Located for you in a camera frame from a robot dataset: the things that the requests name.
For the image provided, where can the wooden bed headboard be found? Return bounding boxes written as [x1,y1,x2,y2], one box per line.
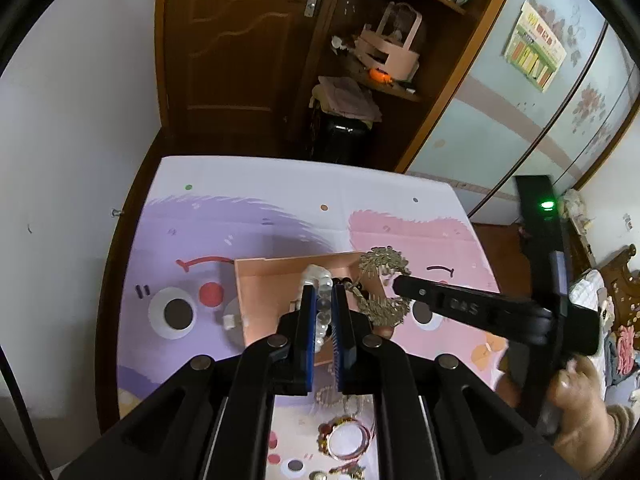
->
[565,220,640,341]

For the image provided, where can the pearl bracelet on table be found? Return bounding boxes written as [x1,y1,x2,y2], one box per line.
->
[314,384,353,408]

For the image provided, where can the pink jewelry box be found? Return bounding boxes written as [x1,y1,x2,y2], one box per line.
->
[234,252,397,364]

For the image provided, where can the floral sliding wardrobe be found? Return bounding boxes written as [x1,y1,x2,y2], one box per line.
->
[402,0,640,213]

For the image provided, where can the person's right hand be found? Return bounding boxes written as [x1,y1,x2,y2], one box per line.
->
[546,356,611,458]

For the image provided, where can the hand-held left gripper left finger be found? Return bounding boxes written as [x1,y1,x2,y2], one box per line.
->
[60,280,321,480]

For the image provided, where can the wall poster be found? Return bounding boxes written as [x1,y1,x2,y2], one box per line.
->
[502,0,568,92]

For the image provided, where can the pink storage basket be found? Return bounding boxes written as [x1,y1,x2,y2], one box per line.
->
[354,2,425,83]

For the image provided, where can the person's right forearm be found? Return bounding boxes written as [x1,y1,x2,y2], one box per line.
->
[582,404,637,479]

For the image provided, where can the folded beige cloth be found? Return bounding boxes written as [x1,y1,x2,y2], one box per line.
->
[311,76,383,123]

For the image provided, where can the wooden door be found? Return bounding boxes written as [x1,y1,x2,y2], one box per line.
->
[156,0,346,147]

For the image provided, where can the dark bead bracelet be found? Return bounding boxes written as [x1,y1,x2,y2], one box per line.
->
[334,275,373,303]

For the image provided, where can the cartoon printed tablecloth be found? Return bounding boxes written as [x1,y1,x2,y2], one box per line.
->
[116,155,502,480]

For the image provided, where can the black bin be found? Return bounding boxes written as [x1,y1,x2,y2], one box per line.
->
[312,112,373,167]

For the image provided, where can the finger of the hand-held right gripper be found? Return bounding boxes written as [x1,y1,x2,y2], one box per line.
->
[392,275,554,347]

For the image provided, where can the pile of clothes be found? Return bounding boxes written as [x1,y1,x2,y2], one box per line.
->
[570,269,640,406]

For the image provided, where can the wooden corner shelf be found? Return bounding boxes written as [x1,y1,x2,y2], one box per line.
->
[280,0,525,173]

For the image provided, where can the small gold trinkets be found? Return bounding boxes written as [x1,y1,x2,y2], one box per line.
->
[308,461,368,480]

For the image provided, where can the white bead bracelet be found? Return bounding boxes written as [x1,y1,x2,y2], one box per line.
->
[299,264,335,353]

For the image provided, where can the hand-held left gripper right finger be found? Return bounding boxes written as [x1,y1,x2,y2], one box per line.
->
[330,282,581,480]

